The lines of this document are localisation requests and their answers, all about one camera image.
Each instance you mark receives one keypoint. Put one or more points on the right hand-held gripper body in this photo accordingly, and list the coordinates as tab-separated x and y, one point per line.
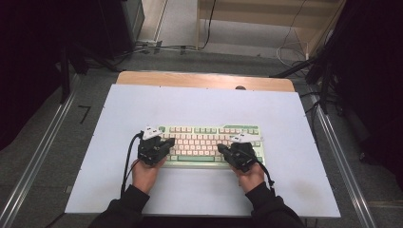
244	156

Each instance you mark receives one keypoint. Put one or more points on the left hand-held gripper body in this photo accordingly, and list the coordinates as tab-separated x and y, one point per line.
150	150

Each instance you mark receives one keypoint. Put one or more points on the green and pink keyboard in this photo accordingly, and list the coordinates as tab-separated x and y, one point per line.
199	146

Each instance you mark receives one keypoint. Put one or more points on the person's right hand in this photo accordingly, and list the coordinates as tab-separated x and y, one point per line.
252	179

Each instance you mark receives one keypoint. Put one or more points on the person's left hand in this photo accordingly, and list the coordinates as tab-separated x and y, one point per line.
145	177

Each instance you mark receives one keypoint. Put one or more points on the white table cover board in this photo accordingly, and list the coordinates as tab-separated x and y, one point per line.
202	104

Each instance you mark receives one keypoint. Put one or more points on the black metal stand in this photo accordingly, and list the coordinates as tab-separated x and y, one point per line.
324	85

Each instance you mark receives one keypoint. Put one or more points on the black cabinet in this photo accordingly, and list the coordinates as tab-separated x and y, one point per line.
122	25

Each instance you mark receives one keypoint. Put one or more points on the wooden shelf unit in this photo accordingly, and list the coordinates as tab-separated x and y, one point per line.
253	19

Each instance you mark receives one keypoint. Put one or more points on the metal floor rail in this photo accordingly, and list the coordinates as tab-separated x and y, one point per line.
34	161
345	171

